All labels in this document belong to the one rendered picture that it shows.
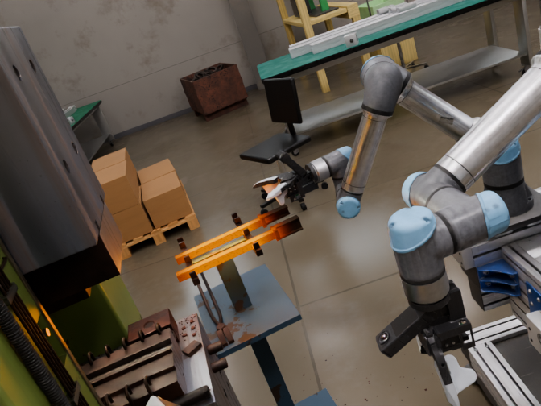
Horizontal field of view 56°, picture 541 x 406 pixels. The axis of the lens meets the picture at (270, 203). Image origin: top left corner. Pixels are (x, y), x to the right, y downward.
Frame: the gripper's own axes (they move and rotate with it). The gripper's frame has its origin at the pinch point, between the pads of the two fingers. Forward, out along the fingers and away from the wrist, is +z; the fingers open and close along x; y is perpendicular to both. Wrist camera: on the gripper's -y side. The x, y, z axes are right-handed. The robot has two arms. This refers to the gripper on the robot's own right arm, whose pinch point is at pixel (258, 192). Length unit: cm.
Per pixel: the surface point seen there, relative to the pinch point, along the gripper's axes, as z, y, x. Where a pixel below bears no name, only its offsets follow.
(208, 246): 22.2, 9.3, -1.6
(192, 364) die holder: 39, 17, -46
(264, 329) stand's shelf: 17.4, 36.1, -19.1
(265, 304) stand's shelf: 12.9, 36.1, -6.6
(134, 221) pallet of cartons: 60, 81, 260
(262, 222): 2.7, 9.8, -2.4
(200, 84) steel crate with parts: -87, 50, 624
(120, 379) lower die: 55, 9, -49
